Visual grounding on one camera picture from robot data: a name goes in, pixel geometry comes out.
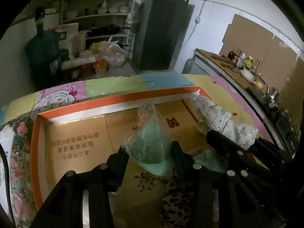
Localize mint patterned tissue pack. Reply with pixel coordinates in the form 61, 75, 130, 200
194, 150, 225, 173

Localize white floral cloth roll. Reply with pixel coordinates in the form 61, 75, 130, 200
193, 95, 258, 150

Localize green cloth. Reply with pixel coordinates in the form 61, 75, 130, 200
122, 104, 173, 177

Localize leopard print cloth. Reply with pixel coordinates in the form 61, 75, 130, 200
159, 176, 189, 227

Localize floral tissue pack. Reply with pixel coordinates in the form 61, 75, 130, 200
1, 117, 37, 227

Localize wooden kitchen counter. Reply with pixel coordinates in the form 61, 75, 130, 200
193, 49, 299, 156

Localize orange rimmed cardboard tray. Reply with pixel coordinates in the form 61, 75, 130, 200
30, 85, 270, 228

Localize steel kettle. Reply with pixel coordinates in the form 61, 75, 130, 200
264, 84, 281, 109

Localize white bowl on counter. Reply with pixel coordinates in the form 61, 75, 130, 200
240, 68, 256, 83

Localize yellow green bottle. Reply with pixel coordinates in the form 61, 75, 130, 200
244, 56, 253, 69

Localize colourful cartoon play mat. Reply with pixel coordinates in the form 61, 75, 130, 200
0, 73, 274, 228

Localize white plastic bag on floor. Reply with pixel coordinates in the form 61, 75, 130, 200
89, 36, 126, 68

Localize blue water jug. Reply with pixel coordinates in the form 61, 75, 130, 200
25, 6, 60, 90

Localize dark grey refrigerator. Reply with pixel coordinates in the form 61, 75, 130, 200
132, 0, 189, 70

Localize white metal shelf rack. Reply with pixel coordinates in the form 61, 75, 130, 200
59, 0, 137, 58

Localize cardboard sheet on wall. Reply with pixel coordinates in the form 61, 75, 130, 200
219, 14, 304, 127

